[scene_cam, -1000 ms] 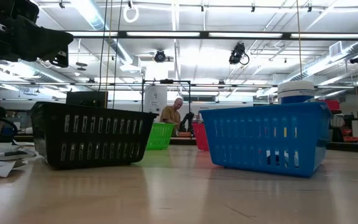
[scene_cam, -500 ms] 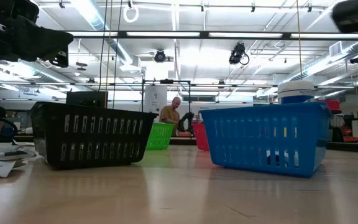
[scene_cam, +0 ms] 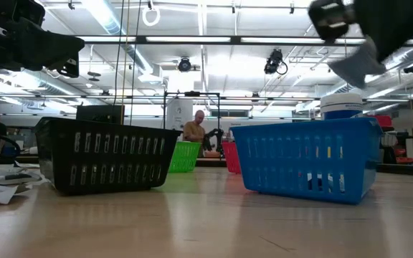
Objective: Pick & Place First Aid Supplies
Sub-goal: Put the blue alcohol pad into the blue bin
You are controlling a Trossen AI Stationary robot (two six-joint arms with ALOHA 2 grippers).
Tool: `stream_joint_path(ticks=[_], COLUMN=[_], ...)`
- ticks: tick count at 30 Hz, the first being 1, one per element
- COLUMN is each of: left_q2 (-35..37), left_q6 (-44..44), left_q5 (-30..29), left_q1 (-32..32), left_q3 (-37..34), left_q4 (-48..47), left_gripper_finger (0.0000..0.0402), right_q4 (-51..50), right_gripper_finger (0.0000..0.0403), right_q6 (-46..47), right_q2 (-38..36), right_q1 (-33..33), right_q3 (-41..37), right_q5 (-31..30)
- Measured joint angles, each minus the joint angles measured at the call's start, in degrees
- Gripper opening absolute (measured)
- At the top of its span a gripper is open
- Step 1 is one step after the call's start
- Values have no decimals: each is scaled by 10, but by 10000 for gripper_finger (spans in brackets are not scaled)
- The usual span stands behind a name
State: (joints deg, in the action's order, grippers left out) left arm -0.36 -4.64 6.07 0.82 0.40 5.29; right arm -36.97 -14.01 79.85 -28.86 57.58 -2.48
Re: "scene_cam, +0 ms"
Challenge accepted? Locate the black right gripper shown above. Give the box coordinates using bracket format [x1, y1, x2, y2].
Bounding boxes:
[308, 0, 413, 63]

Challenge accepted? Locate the blue white square packet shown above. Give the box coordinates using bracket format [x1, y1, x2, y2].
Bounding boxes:
[327, 35, 387, 90]

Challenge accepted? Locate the white light strip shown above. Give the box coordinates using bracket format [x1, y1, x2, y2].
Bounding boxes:
[240, 37, 326, 44]
[145, 35, 231, 44]
[80, 35, 136, 42]
[335, 38, 368, 45]

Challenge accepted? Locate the black monitor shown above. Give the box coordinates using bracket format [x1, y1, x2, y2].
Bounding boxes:
[75, 104, 126, 126]

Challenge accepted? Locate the red storage bin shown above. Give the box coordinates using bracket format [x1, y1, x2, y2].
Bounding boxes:
[366, 114, 394, 132]

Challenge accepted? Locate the white container with blue band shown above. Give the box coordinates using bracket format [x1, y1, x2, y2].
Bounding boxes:
[320, 92, 364, 120]

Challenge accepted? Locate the black plastic basket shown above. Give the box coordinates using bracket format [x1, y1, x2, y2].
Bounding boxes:
[33, 116, 181, 196]

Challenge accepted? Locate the black round ceiling fixture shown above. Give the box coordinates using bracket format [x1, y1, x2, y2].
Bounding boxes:
[177, 57, 193, 73]

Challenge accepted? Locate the white cylindrical tank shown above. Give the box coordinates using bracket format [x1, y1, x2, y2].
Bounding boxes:
[166, 97, 194, 130]

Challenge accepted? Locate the blue plastic basket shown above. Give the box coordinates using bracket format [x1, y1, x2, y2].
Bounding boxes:
[229, 117, 384, 205]

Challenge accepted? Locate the green plastic basket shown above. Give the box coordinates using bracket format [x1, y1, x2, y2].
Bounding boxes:
[168, 140, 203, 174]

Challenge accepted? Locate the red plastic basket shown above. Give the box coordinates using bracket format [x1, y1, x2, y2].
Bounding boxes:
[222, 141, 242, 175]

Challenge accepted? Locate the black hanging cable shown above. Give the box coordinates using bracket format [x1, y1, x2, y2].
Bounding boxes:
[129, 0, 143, 126]
[112, 0, 125, 107]

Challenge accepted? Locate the white hanging ring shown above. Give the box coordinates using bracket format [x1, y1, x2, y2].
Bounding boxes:
[141, 6, 161, 27]

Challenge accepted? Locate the black curved cable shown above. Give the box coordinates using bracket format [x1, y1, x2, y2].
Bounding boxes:
[0, 125, 23, 161]

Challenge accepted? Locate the black overhead camera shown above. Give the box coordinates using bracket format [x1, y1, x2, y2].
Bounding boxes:
[263, 49, 289, 76]

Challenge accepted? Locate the black aluminium rig frame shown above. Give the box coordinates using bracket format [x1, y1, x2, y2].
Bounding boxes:
[15, 34, 413, 178]

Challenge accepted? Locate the black background frame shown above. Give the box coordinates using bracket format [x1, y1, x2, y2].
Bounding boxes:
[162, 90, 222, 130]

